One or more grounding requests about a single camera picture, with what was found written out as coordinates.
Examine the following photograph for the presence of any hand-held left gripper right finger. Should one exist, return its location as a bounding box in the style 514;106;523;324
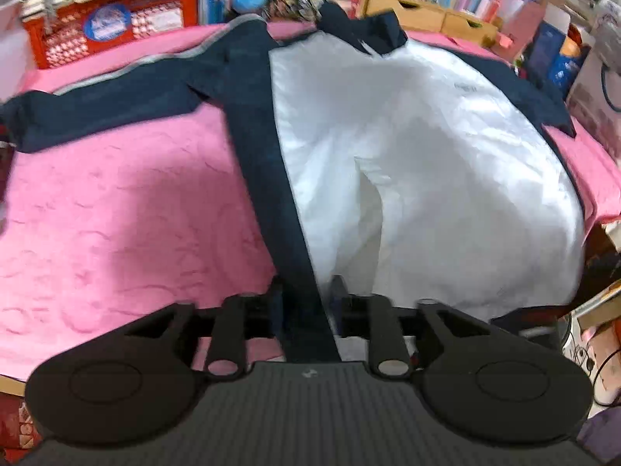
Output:
329;276;493;380

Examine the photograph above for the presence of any blue box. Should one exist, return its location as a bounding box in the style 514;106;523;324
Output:
526;22;583;99

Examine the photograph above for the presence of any pink blanket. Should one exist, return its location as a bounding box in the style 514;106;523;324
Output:
0;19;621;385

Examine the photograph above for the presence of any pink folder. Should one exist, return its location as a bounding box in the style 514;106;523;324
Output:
497;0;547;62

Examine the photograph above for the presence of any paper bag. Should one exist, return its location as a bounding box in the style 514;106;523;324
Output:
565;24;621;162

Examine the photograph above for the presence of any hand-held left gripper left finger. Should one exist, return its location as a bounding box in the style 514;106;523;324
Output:
121;276;285;383

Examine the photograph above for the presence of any red patterned cloth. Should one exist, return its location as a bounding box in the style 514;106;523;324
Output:
0;387;47;466

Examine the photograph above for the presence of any navy and white jacket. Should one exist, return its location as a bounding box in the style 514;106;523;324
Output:
0;2;590;365

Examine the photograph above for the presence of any miniature bicycle model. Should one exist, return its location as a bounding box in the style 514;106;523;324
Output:
264;0;327;23

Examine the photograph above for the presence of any wooden drawer box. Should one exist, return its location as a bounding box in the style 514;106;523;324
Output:
442;10;501;48
363;0;447;35

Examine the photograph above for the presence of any red plastic crate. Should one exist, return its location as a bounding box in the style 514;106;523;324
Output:
22;0;201;70

